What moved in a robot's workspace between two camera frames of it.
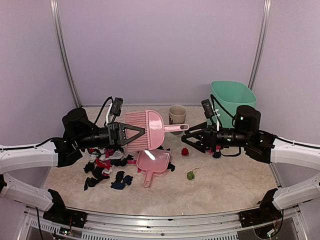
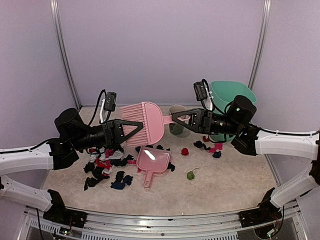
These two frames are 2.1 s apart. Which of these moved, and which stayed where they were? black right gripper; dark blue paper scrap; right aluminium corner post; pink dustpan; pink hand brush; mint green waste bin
Moved: pink hand brush; black right gripper
Stayed: right aluminium corner post; pink dustpan; dark blue paper scrap; mint green waste bin
